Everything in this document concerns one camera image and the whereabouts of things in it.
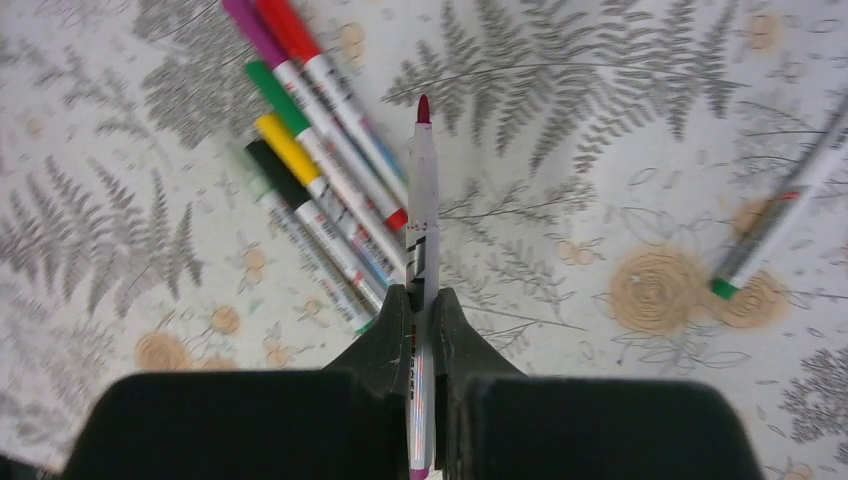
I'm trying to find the yellow cap marker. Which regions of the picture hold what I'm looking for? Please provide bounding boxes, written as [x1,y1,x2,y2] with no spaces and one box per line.
[256,114,405,285]

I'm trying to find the floral fern table mat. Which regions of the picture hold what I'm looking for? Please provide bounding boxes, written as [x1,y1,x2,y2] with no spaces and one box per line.
[1,1,847,479]

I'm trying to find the black cap marker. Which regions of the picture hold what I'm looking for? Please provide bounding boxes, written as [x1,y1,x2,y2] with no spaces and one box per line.
[246,140,386,312]

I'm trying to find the clear cap marker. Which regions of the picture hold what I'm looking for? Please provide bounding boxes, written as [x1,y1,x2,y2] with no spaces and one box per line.
[233,156,374,333]

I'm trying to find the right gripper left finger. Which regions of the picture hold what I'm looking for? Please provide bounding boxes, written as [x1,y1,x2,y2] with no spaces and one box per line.
[62,285,411,479]

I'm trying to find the green cap marker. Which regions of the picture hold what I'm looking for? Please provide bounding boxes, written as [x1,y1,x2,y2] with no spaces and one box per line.
[244,61,405,284]
[709,97,847,300]

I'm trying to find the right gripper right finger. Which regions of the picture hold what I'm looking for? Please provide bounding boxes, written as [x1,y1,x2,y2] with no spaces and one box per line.
[432,288,762,479]

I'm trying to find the purple cap marker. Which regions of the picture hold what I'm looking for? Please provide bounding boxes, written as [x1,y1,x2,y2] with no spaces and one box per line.
[222,0,407,232]
[406,95,439,479]

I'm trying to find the red cap marker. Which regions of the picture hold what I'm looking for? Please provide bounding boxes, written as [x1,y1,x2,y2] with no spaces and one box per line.
[257,0,408,207]

